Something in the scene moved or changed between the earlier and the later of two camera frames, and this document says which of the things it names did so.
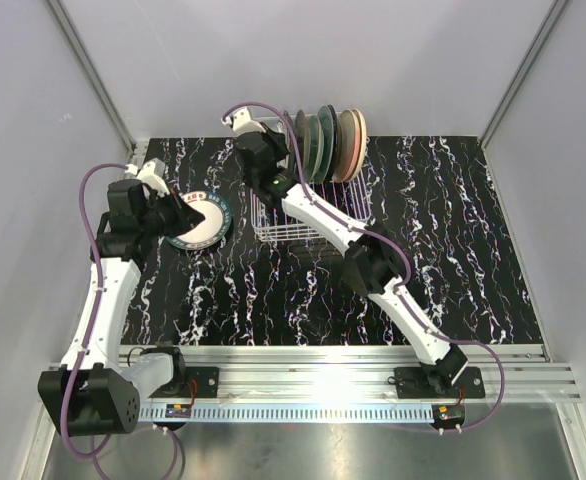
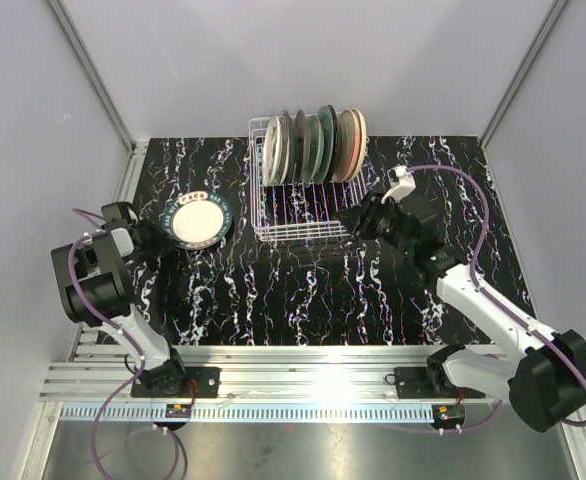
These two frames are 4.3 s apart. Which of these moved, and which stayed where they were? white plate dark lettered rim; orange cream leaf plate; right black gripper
Moved: right black gripper
Stayed: white plate dark lettered rim; orange cream leaf plate
